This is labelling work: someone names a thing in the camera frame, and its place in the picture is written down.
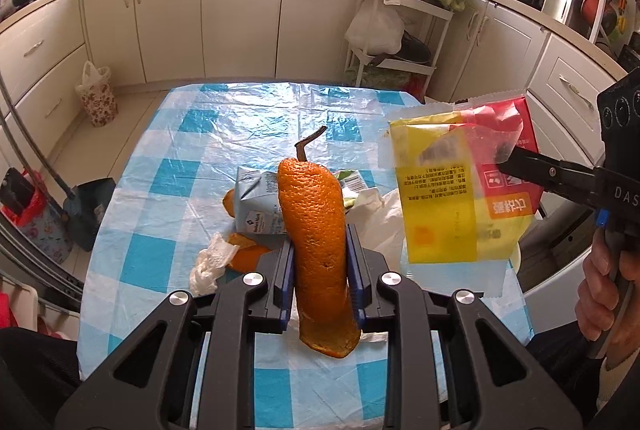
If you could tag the person's right hand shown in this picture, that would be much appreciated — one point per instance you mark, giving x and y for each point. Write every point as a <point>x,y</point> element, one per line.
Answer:
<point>595,305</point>

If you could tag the yellow red snack bag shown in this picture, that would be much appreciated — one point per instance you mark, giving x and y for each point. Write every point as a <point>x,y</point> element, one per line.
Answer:
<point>440,190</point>

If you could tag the person's leg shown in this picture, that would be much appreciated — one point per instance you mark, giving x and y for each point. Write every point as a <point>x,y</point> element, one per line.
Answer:
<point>555,360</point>
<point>35,380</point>

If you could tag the wide orange peel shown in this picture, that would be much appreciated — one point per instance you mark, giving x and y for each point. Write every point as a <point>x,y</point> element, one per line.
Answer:
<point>246,257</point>

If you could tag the blue checked plastic tablecloth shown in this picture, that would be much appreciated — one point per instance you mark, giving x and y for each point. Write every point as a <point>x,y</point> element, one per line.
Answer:
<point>200,150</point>

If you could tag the white knotted plastic bag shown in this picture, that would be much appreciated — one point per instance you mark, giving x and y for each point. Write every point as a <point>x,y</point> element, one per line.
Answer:
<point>375,30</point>

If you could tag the black frying pan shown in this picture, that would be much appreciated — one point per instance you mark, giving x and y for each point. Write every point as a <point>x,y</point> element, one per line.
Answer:
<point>412,47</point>

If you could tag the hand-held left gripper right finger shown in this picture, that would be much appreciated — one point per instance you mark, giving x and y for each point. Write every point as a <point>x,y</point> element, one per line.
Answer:
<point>354,282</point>

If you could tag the cream kitchen cabinets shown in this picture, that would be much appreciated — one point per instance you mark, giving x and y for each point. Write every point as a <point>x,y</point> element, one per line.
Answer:
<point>170,20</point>

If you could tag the floral shopping bag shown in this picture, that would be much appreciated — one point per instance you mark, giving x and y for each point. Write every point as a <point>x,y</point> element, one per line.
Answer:
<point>97,97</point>

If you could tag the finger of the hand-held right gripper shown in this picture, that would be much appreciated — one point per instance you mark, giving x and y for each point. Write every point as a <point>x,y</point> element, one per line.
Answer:
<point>545,175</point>

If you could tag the green packet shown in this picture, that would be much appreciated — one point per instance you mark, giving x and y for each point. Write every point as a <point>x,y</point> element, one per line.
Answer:
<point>385,77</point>

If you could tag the black appliance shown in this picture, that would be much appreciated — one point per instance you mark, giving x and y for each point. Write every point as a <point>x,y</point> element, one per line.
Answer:
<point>630,57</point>

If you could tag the person's left leg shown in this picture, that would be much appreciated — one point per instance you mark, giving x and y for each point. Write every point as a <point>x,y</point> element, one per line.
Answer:
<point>35,380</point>

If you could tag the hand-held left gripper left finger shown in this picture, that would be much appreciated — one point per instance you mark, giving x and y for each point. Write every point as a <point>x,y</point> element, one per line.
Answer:
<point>287,282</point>

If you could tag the red bowl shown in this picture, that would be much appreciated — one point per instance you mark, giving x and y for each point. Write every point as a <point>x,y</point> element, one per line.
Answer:
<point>597,7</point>

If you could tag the white trolley rack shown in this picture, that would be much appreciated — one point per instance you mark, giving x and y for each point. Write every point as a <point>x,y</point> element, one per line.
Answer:
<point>440,17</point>

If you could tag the long orange peel with stem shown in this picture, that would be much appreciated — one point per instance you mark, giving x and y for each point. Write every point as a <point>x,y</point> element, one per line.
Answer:
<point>315,235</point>

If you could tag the green printed wrapper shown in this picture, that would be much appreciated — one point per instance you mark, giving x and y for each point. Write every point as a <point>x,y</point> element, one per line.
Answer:
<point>355,184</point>

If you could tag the blue floral bag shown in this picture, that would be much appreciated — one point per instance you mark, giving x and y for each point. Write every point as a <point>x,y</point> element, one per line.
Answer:
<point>50,237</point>

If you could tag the crumpled white tissue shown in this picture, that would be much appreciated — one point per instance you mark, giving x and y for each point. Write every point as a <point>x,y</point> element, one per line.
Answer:
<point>210,265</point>

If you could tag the person's right forearm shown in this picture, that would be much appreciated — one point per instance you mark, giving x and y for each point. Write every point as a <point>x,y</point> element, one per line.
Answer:
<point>620,382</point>

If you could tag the person's right leg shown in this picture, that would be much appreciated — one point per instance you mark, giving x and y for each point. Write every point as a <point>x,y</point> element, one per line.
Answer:
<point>555,360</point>

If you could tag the blue grey milk carton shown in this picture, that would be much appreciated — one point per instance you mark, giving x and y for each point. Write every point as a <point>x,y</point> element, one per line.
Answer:
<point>257,205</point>

